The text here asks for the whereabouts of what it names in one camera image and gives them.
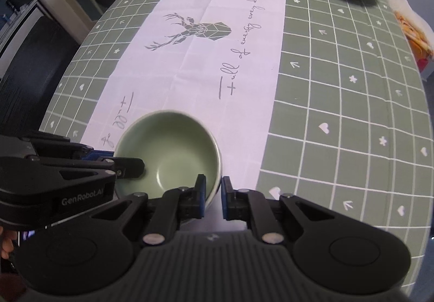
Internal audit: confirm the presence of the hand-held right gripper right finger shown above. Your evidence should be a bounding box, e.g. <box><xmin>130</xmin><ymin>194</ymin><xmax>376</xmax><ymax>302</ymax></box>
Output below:
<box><xmin>220</xmin><ymin>176</ymin><xmax>306</xmax><ymax>244</ymax></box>

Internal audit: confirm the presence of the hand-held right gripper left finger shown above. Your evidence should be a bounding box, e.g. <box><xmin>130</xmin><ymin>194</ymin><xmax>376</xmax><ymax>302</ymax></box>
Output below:
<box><xmin>120</xmin><ymin>173</ymin><xmax>207</xmax><ymax>246</ymax></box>

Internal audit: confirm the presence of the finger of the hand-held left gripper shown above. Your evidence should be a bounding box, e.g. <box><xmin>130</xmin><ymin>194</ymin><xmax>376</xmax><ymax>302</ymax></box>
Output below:
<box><xmin>21</xmin><ymin>130</ymin><xmax>116</xmax><ymax>161</ymax></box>
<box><xmin>28</xmin><ymin>154</ymin><xmax>146</xmax><ymax>180</ymax></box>

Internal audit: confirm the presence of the green ceramic bowl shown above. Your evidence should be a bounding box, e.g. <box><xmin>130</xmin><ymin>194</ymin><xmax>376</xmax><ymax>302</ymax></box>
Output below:
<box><xmin>113</xmin><ymin>110</ymin><xmax>223</xmax><ymax>215</ymax></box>

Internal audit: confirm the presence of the person's left hand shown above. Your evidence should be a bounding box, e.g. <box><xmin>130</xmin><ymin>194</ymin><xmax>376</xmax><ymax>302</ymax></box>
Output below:
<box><xmin>0</xmin><ymin>226</ymin><xmax>20</xmax><ymax>261</ymax></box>

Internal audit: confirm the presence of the white printed table runner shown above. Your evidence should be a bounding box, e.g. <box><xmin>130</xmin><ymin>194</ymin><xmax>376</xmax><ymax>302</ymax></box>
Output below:
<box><xmin>83</xmin><ymin>0</ymin><xmax>289</xmax><ymax>188</ymax></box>

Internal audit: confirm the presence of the green grid tablecloth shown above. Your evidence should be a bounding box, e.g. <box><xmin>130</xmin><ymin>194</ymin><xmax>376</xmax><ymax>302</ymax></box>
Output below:
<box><xmin>39</xmin><ymin>0</ymin><xmax>426</xmax><ymax>289</ymax></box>

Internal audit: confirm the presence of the clear bag of orange snacks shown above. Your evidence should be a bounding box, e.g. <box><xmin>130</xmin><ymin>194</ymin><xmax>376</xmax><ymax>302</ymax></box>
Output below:
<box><xmin>387</xmin><ymin>0</ymin><xmax>434</xmax><ymax>81</ymax></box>

